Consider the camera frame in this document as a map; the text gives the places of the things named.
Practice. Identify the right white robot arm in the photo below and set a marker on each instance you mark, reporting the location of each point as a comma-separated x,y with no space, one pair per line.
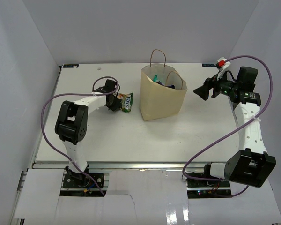
251,165

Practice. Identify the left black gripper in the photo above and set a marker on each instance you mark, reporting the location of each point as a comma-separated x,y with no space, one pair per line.
116,104

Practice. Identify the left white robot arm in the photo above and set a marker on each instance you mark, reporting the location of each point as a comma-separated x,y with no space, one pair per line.
72,122

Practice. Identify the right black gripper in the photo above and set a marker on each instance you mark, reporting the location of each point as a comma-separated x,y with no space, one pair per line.
203,91

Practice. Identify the dark blue candy bag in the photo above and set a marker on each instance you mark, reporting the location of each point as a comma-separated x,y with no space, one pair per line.
164,84

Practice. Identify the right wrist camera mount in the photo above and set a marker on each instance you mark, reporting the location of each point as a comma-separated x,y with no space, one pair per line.
222,65

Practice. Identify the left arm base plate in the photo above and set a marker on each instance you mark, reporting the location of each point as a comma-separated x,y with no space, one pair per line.
78,188

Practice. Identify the brown paper bag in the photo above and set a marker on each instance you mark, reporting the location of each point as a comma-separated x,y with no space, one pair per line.
156,101

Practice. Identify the right blue table label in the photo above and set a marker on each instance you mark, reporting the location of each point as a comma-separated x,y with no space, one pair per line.
208,65

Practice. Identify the green yellow Fox's candy bag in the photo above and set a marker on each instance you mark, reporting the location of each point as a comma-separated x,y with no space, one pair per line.
126,101

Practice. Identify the blue table label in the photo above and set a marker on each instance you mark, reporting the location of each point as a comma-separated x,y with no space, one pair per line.
70,65
208,65

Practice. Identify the left blue table label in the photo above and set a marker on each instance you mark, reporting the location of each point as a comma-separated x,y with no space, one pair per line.
70,65

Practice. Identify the white front cover sheet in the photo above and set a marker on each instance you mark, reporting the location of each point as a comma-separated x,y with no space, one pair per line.
140,198

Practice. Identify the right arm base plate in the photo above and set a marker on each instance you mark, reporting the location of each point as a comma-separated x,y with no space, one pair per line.
201,189

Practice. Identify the aluminium front rail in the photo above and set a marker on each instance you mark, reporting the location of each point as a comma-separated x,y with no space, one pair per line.
113,165

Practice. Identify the teal Fox's candy bag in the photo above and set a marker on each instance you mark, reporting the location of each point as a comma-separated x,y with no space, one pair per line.
155,78

